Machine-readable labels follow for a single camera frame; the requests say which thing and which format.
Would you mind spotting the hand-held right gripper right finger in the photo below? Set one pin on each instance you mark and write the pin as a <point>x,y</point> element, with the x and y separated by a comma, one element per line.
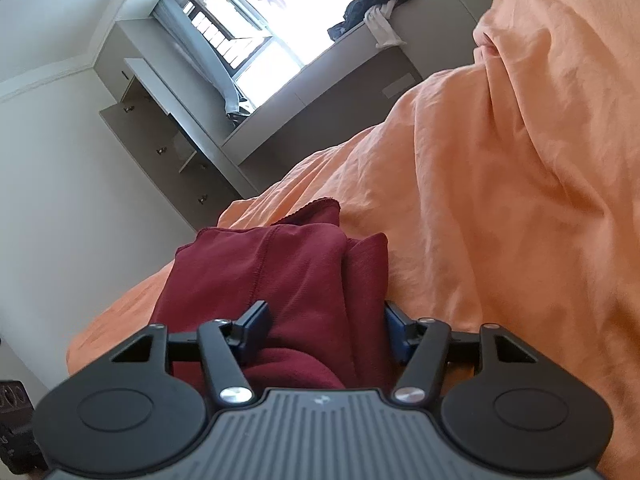
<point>395,331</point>

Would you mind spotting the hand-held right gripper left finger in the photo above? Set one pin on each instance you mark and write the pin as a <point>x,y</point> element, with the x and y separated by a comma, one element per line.
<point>252,332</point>

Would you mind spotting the maroon knit top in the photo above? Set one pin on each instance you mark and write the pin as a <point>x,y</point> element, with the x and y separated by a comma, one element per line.
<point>300,270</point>

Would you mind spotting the orange bed sheet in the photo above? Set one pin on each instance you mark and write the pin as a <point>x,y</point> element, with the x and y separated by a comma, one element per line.
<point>500,185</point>

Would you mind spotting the open grey cabinet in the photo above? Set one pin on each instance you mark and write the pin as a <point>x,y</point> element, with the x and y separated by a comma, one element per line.
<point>150,110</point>

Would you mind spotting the grey window bench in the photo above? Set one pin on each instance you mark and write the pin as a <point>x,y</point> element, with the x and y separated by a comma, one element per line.
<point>320,95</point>

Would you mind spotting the light blue curtain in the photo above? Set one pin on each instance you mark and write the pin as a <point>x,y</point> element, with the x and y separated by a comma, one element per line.
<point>210,65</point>

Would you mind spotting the white cloth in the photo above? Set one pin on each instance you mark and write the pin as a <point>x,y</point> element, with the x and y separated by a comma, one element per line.
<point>382,25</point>

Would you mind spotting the window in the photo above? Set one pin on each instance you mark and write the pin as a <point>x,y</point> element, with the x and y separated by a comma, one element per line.
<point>290,25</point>

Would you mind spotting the white wall socket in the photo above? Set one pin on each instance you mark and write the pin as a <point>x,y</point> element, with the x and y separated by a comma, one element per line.
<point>398,84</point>

